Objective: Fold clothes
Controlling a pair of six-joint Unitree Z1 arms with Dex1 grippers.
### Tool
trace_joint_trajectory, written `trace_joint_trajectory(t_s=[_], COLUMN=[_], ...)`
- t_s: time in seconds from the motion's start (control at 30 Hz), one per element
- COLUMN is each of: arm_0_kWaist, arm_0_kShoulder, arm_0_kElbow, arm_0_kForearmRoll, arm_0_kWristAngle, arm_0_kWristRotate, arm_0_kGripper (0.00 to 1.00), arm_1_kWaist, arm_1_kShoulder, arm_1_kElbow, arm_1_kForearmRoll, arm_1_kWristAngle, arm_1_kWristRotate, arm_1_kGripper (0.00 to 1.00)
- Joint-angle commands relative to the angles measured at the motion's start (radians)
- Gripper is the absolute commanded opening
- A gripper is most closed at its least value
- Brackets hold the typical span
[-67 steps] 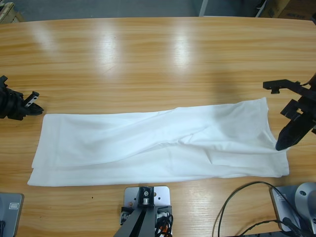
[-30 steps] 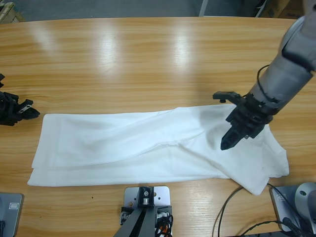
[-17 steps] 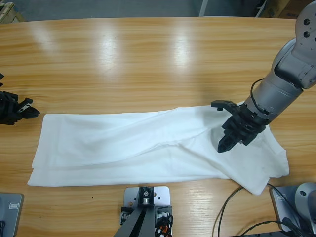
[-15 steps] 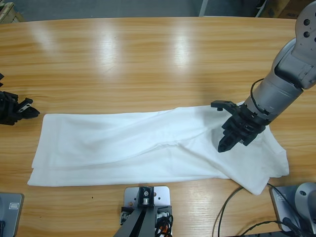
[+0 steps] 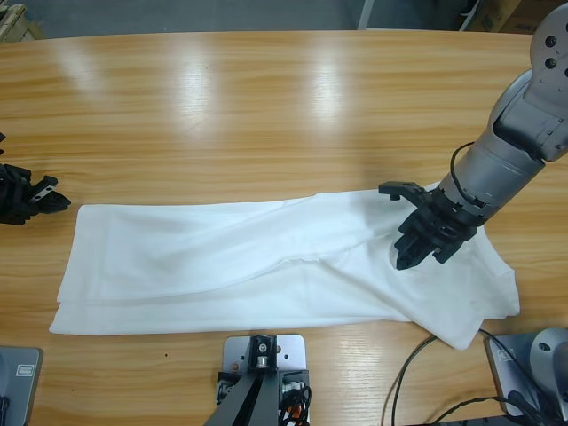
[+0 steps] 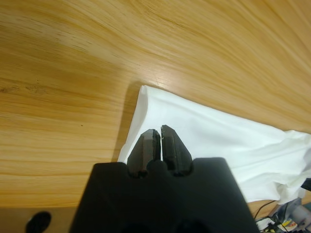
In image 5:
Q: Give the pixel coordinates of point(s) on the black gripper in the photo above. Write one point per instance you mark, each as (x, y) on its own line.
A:
(15, 195)
(435, 226)

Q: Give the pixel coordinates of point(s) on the white t-shirt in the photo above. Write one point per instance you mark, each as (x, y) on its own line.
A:
(222, 266)

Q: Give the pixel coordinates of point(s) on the white upright pole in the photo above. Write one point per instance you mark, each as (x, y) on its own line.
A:
(366, 13)

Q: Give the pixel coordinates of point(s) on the white slanted leg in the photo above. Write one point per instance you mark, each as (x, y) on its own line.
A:
(471, 14)

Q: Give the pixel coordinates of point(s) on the brown cardboard box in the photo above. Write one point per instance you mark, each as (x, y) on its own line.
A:
(492, 18)

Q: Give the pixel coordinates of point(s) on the dark printed box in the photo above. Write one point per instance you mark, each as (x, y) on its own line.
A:
(523, 24)

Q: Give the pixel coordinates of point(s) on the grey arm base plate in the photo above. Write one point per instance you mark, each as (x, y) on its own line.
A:
(20, 399)
(503, 386)

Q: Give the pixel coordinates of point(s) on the dark camera post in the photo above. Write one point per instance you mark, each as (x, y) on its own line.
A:
(248, 404)

